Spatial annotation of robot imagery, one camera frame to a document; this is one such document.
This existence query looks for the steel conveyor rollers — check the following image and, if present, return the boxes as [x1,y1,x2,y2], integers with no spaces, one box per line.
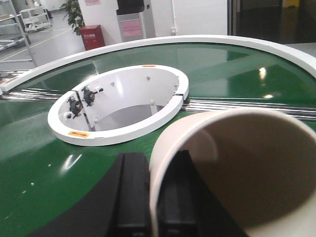
[181,99,316,122]
[0,90,62,102]

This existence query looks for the white inner conveyor ring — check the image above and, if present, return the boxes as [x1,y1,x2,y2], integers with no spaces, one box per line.
[47,64,190,147]

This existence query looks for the steel conveyor rollers left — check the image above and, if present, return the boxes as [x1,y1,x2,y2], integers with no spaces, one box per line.
[0,90,62,102]

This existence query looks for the red fire extinguisher cabinet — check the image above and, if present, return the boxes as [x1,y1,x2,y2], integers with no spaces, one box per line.
[80,25,105,50]

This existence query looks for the metal roller rack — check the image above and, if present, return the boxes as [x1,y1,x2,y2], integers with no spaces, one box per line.
[0,0,37,67]

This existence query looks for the water dispenser machine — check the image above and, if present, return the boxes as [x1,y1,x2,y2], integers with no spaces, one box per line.
[116,0,156,42]

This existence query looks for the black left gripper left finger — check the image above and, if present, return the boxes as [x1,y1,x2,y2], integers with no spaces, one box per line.
[106,153,151,237]

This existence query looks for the white outer conveyor rim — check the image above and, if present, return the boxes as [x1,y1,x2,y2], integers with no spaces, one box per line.
[0,35,316,94]

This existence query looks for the steel conveyor rollers right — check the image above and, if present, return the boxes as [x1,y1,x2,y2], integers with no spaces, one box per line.
[181,99,316,122]

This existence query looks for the green potted plant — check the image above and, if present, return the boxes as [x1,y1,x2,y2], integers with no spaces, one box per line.
[60,0,85,36]

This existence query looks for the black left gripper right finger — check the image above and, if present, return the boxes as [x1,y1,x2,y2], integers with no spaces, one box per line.
[157,150,247,237]

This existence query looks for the beige cup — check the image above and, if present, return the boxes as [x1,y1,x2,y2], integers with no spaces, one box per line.
[150,109,316,237]

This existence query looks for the white utility cart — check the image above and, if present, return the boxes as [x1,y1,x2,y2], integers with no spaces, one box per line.
[20,5,52,33]

